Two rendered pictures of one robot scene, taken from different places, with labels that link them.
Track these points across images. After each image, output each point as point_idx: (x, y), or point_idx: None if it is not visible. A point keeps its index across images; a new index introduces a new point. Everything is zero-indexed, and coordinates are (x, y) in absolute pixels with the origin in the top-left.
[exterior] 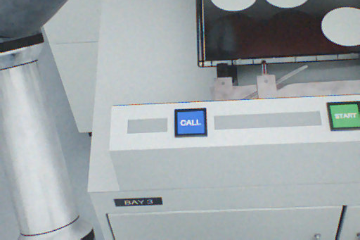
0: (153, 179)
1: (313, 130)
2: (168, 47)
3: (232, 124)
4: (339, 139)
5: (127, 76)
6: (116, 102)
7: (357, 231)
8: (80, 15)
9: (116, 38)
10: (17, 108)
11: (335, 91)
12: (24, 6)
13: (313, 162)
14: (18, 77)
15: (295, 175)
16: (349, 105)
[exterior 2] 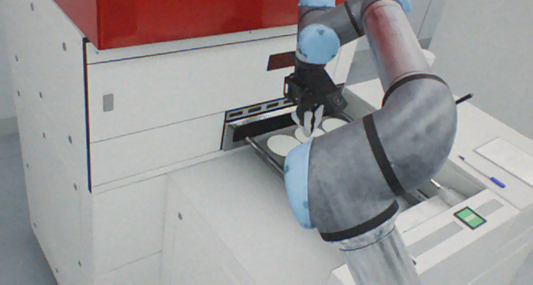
0: None
1: (464, 233)
2: (276, 224)
3: (418, 249)
4: (481, 233)
5: (266, 257)
6: (276, 281)
7: None
8: (132, 237)
9: (231, 231)
10: (410, 267)
11: (420, 212)
12: (448, 151)
13: (462, 260)
14: (399, 235)
15: (448, 277)
16: (464, 210)
